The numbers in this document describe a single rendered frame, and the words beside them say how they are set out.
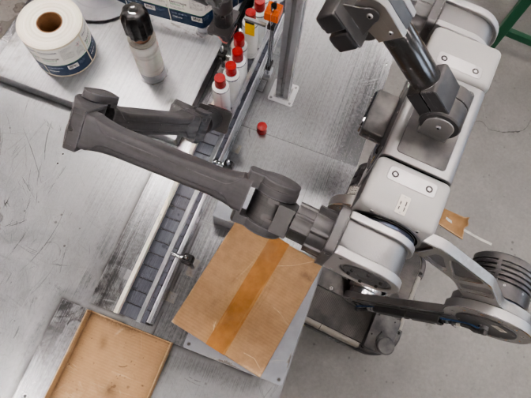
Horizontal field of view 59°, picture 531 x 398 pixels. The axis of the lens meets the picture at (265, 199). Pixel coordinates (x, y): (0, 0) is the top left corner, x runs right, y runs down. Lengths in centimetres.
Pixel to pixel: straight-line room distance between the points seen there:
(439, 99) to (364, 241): 25
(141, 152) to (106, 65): 90
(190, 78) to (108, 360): 91
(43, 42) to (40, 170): 39
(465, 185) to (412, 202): 185
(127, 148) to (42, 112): 93
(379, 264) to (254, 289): 43
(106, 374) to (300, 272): 64
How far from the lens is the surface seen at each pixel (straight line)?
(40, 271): 155
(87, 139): 85
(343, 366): 228
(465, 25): 104
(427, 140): 85
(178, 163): 82
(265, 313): 112
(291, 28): 136
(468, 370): 246
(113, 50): 173
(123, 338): 145
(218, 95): 141
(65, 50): 162
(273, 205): 81
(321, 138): 158
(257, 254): 114
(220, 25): 143
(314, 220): 79
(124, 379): 145
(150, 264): 141
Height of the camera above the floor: 224
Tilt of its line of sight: 72 degrees down
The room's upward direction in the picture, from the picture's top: 7 degrees clockwise
